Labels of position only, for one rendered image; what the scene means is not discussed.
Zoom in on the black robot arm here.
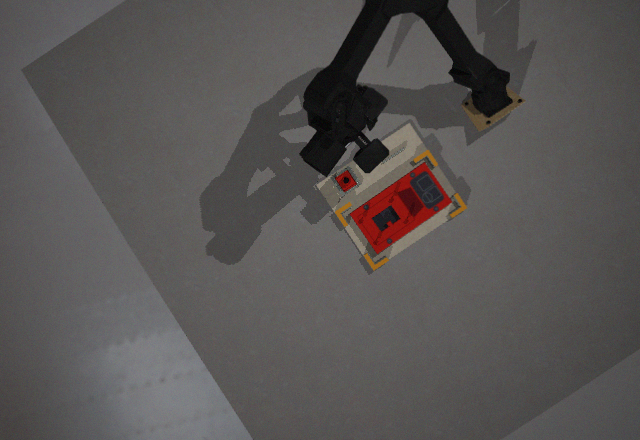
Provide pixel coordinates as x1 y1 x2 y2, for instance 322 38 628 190
299 0 513 177

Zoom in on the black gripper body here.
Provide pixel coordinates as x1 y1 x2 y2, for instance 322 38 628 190
343 132 389 173

